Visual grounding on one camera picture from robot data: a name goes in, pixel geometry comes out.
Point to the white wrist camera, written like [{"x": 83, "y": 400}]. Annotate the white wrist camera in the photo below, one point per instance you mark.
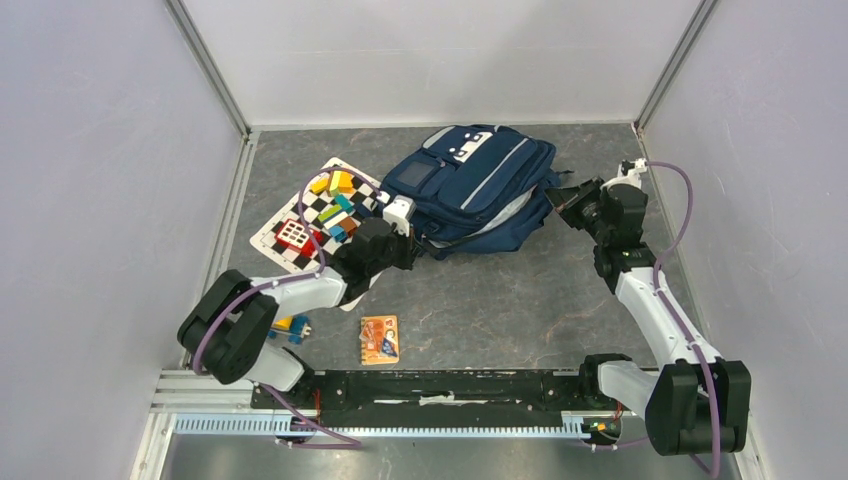
[
  {"x": 397, "y": 211},
  {"x": 629, "y": 173}
]

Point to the orange yellow wedge block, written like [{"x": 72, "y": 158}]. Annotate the orange yellow wedge block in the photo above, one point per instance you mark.
[{"x": 341, "y": 182}]

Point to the orange brown toy block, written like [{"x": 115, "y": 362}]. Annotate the orange brown toy block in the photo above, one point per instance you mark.
[{"x": 349, "y": 225}]

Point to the orange spiral notebook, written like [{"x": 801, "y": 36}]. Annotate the orange spiral notebook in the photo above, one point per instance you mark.
[{"x": 379, "y": 340}]

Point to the red window toy block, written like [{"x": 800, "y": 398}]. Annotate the red window toy block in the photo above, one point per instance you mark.
[{"x": 292, "y": 236}]

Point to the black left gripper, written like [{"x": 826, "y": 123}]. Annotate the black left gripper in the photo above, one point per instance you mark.
[{"x": 408, "y": 261}]

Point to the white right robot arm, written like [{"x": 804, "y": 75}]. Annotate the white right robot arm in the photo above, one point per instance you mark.
[{"x": 697, "y": 402}]

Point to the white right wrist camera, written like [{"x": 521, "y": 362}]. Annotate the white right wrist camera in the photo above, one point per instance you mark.
[{"x": 629, "y": 173}]

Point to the light blue curved block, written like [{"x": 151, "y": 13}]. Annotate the light blue curved block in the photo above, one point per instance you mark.
[{"x": 338, "y": 233}]

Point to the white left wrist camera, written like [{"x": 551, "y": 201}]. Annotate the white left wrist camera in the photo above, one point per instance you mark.
[{"x": 397, "y": 211}]

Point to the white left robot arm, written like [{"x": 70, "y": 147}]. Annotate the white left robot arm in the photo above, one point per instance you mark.
[{"x": 226, "y": 332}]

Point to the black white chessboard mat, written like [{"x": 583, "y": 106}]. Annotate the black white chessboard mat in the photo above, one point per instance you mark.
[{"x": 311, "y": 218}]

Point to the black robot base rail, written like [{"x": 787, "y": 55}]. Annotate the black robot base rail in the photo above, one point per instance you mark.
[{"x": 446, "y": 398}]

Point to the yellow toy block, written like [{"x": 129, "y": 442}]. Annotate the yellow toy block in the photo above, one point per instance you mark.
[{"x": 320, "y": 186}]

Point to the teal toy block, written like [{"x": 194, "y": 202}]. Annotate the teal toy block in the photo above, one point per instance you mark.
[{"x": 344, "y": 203}]

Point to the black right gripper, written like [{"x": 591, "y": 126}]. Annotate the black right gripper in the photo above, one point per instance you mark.
[{"x": 567, "y": 200}]

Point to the navy blue student backpack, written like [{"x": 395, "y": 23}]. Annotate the navy blue student backpack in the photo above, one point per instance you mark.
[{"x": 477, "y": 189}]

